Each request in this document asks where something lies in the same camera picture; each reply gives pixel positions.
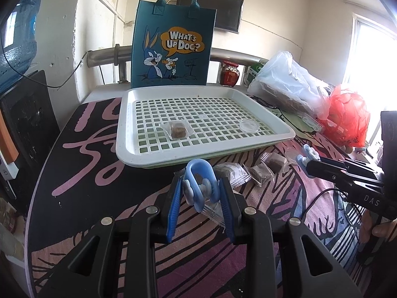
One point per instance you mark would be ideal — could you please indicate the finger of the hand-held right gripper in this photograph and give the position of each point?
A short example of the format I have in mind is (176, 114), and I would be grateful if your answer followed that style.
(335, 177)
(350, 167)

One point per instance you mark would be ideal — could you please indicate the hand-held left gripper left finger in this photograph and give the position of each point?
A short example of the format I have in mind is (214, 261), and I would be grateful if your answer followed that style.
(173, 211)

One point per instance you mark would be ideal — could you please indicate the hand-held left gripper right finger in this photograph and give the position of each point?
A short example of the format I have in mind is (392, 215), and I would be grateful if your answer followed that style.
(226, 214)

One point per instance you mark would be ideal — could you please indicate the clear round plastic lid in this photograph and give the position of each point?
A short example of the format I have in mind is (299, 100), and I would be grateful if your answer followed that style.
(291, 155)
(249, 125)

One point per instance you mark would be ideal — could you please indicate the white perforated plastic tray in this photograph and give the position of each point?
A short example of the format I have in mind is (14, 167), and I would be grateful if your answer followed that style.
(122, 152)

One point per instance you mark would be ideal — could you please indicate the person's right hand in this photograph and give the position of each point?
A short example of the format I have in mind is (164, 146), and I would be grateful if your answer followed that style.
(384, 231)

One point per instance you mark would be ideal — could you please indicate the red plastic bag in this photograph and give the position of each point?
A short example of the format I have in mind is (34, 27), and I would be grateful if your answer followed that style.
(347, 115)

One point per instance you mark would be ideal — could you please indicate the small clear plastic packet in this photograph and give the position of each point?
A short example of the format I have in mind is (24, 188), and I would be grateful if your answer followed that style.
(310, 122)

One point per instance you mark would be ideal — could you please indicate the pink printed blanket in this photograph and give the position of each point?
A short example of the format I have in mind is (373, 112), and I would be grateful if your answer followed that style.
(93, 192)

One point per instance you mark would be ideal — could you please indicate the window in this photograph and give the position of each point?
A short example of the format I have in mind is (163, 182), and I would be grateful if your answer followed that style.
(372, 52)

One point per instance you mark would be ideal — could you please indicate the clear plastic bag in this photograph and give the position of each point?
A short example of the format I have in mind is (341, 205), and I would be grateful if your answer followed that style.
(285, 77)

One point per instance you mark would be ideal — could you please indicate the green carton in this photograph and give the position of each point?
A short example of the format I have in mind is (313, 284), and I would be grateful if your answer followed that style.
(251, 71)

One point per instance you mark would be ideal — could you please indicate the red lidded glass jar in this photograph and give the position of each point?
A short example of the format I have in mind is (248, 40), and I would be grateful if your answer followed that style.
(229, 76)

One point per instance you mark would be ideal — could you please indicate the blue cartoon rabbit tote bag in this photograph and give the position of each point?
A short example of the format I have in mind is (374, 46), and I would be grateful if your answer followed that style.
(186, 68)

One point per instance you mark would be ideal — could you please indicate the metal pipe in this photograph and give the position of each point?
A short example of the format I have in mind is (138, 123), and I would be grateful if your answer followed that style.
(102, 56)

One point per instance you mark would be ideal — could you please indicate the black cabinet box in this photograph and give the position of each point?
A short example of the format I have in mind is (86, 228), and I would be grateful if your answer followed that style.
(28, 121)

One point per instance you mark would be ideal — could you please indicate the orange and white appliance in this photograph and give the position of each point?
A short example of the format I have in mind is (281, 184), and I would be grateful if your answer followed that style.
(6, 144)

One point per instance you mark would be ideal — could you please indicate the blue water jug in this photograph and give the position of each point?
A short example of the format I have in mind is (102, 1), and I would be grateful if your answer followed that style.
(18, 52)

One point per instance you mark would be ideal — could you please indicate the black wall television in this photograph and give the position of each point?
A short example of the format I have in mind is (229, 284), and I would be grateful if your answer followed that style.
(223, 12)

